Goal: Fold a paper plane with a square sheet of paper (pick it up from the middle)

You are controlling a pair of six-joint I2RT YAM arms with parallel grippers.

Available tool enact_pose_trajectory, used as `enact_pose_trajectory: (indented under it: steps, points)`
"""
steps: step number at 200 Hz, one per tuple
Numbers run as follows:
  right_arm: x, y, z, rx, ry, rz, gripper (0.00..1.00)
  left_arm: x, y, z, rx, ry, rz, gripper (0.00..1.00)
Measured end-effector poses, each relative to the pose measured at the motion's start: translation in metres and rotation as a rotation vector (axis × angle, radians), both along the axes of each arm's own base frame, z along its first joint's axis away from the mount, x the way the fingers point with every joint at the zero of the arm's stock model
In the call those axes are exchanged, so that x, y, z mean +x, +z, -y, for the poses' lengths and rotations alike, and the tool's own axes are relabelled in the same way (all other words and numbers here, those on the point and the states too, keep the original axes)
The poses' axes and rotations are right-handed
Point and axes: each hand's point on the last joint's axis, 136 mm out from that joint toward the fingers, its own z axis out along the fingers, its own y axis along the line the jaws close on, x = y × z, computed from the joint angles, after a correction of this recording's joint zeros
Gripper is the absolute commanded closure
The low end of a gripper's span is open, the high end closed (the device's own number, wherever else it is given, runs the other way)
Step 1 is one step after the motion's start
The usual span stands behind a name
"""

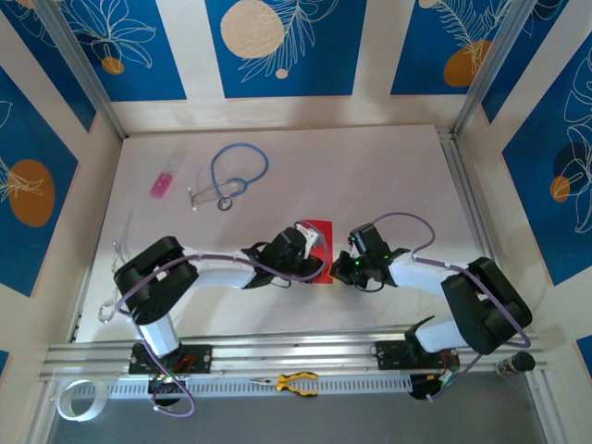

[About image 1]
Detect red paper sheet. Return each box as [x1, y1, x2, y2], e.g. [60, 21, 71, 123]
[295, 217, 335, 286]

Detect blue stethoscope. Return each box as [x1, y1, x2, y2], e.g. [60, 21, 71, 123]
[187, 142, 270, 213]

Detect yellow black pliers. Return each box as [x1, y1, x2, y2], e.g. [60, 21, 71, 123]
[249, 371, 320, 398]

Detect small pink clear bottle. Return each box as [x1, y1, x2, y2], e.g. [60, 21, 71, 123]
[148, 154, 182, 201]

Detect right black control box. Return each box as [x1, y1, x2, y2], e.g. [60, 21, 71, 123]
[409, 369, 460, 402]

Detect black control box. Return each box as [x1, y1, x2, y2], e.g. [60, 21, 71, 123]
[409, 369, 460, 402]
[146, 372, 190, 409]

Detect left black control box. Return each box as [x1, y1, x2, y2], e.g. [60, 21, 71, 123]
[146, 372, 190, 409]

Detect silver metal scissors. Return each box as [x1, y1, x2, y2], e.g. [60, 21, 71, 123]
[96, 239, 122, 324]

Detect small bottle with black cap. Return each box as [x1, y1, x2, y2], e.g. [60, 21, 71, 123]
[495, 350, 537, 378]

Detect clear tape roll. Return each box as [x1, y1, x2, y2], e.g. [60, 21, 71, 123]
[55, 378, 108, 423]

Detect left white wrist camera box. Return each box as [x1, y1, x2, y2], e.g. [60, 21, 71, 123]
[295, 220, 326, 253]

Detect aluminium frame rail with arm bases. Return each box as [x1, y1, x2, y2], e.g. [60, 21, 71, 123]
[39, 323, 556, 385]

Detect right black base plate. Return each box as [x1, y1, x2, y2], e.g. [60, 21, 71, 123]
[375, 339, 460, 371]

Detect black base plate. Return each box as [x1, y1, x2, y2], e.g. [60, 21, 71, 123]
[375, 339, 460, 371]
[128, 344, 214, 376]

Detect aluminium side rail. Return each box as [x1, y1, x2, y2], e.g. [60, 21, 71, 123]
[437, 127, 519, 332]

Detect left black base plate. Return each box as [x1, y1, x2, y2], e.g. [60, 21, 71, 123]
[128, 344, 214, 376]

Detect grey slotted cable duct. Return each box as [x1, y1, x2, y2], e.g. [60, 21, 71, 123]
[73, 373, 413, 400]

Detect right aluminium corner post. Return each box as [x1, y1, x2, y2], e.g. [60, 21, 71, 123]
[450, 0, 531, 135]

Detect aluminium corner post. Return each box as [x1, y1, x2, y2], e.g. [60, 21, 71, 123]
[34, 0, 129, 140]
[450, 0, 531, 135]

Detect left aluminium corner post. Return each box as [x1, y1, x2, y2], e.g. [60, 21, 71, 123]
[34, 0, 129, 140]

